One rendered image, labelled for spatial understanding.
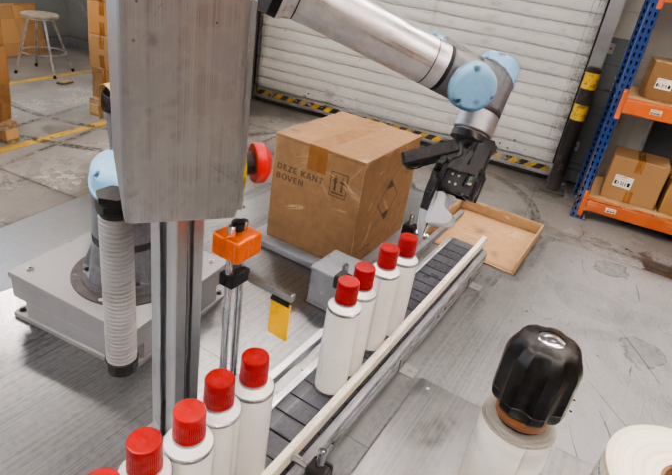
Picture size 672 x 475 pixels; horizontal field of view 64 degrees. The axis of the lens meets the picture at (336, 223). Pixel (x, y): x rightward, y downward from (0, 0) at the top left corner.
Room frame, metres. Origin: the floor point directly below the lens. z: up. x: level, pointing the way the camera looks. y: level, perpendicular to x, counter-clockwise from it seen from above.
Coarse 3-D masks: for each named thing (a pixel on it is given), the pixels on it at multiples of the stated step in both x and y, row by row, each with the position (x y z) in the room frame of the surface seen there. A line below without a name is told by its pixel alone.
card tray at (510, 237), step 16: (464, 208) 1.60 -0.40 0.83; (480, 208) 1.58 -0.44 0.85; (496, 208) 1.55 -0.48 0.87; (464, 224) 1.48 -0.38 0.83; (480, 224) 1.50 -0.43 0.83; (496, 224) 1.51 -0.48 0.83; (512, 224) 1.53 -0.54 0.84; (528, 224) 1.50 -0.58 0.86; (464, 240) 1.37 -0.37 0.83; (496, 240) 1.40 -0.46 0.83; (512, 240) 1.42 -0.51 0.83; (528, 240) 1.44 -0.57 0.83; (496, 256) 1.31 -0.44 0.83; (512, 256) 1.32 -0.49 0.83; (512, 272) 1.23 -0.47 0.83
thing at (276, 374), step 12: (456, 216) 1.24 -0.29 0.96; (444, 228) 1.16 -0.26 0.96; (432, 240) 1.09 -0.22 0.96; (420, 252) 1.04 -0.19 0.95; (312, 336) 0.69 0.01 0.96; (300, 348) 0.65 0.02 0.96; (312, 348) 0.67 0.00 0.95; (288, 360) 0.62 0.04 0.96; (300, 360) 0.64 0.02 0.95; (276, 372) 0.59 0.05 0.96
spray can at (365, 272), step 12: (360, 264) 0.72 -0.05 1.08; (372, 264) 0.73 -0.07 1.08; (360, 276) 0.70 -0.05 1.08; (372, 276) 0.71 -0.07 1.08; (360, 288) 0.70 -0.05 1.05; (372, 288) 0.72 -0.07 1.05; (360, 300) 0.69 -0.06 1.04; (372, 300) 0.70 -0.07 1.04; (372, 312) 0.71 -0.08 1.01; (360, 324) 0.69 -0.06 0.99; (360, 336) 0.70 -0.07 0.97; (360, 348) 0.70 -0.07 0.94; (360, 360) 0.70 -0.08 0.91
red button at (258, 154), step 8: (256, 144) 0.46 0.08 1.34; (264, 144) 0.47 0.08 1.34; (248, 152) 0.46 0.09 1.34; (256, 152) 0.46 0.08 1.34; (264, 152) 0.46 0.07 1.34; (248, 160) 0.45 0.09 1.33; (256, 160) 0.46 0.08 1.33; (264, 160) 0.45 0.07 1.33; (248, 168) 0.45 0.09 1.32; (256, 168) 0.45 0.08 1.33; (264, 168) 0.45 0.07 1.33; (256, 176) 0.45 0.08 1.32; (264, 176) 0.45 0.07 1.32
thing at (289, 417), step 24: (456, 240) 1.27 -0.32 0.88; (432, 264) 1.12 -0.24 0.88; (456, 264) 1.14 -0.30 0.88; (432, 288) 1.02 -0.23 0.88; (408, 312) 0.91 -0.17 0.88; (384, 360) 0.75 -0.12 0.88; (312, 384) 0.67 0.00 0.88; (360, 384) 0.69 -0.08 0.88; (288, 408) 0.61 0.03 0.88; (312, 408) 0.62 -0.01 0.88; (288, 432) 0.56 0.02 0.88
